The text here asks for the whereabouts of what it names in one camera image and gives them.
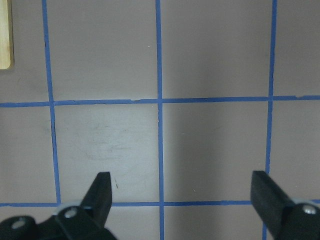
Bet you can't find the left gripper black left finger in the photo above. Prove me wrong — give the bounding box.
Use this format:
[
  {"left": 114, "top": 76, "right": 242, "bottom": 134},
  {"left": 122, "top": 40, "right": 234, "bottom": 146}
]
[{"left": 80, "top": 172, "right": 112, "bottom": 228}]

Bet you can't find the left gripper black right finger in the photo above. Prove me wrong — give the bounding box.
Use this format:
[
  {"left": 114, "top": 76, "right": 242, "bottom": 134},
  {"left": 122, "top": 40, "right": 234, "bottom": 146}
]
[{"left": 250, "top": 170, "right": 293, "bottom": 237}]

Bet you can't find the wooden cup tree stand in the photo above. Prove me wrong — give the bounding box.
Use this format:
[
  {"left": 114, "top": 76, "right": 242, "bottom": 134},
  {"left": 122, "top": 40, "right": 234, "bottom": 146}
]
[{"left": 0, "top": 0, "right": 14, "bottom": 71}]

